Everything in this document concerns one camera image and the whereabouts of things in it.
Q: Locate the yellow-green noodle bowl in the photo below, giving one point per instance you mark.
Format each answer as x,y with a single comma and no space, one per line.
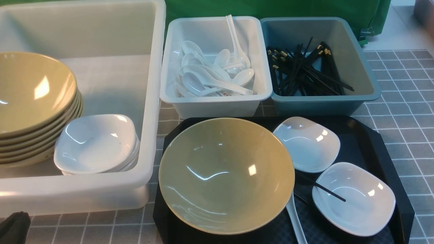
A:
226,176

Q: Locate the black chopstick gold band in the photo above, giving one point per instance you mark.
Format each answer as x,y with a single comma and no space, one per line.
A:
300,174

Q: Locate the white square dish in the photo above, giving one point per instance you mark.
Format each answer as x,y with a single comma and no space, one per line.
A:
312,147
368,203

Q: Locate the white ceramic soup spoon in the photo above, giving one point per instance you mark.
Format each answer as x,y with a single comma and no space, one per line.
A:
294,218

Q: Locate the white square dish front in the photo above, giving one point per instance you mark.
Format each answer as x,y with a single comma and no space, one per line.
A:
368,203

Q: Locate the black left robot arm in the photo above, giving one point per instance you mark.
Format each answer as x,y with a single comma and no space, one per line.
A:
14,229

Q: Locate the pile of white spoons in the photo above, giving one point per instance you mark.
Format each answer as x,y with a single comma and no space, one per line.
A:
200,78

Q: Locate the white rectangular spoon bin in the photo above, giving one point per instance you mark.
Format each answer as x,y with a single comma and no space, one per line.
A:
212,35

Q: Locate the upright white spoon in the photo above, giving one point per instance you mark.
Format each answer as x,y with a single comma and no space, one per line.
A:
238,52

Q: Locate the pile of black chopsticks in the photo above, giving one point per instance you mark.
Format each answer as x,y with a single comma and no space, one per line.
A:
303,73

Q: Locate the teal rectangular chopstick bin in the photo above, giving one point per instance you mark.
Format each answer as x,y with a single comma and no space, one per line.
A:
352,66

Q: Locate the large white plastic tub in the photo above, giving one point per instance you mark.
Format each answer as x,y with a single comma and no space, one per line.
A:
114,48

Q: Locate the stack of white dishes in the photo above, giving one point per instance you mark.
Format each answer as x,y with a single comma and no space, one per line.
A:
97,144

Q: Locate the stack of yellow-green bowls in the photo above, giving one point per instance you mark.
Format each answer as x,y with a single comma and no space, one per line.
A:
39,97

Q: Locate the green cloth backdrop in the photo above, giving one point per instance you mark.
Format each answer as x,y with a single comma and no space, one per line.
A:
361,15

